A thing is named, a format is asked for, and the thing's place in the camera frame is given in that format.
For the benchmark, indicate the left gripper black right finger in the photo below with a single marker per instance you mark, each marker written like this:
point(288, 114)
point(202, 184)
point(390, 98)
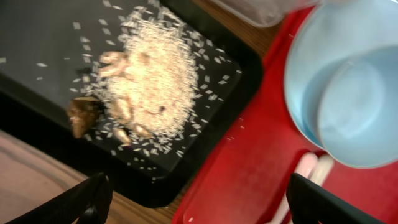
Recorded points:
point(326, 208)

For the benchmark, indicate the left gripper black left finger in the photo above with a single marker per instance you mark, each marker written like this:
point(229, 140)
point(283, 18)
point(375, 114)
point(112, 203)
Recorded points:
point(87, 202)

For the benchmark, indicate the rice and food scraps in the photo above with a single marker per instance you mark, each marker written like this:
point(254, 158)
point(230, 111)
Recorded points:
point(157, 94)

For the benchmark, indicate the light blue bowl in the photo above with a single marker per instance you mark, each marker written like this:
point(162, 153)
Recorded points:
point(350, 108)

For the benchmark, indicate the black waste tray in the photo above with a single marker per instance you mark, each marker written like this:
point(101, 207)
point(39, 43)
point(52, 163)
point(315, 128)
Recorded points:
point(42, 48)

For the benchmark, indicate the clear plastic waste bin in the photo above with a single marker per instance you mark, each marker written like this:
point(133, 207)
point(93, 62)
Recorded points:
point(263, 13)

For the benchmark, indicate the white plastic spoon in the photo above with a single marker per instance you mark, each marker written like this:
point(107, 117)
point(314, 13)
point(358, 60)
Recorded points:
point(316, 171)

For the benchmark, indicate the white plastic fork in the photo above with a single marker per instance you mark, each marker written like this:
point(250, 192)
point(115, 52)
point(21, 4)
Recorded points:
point(292, 199)

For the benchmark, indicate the red plastic tray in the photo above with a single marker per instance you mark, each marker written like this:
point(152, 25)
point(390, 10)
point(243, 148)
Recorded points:
point(246, 175)

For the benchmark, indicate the light blue plate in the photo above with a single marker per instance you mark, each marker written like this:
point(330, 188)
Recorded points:
point(332, 32)

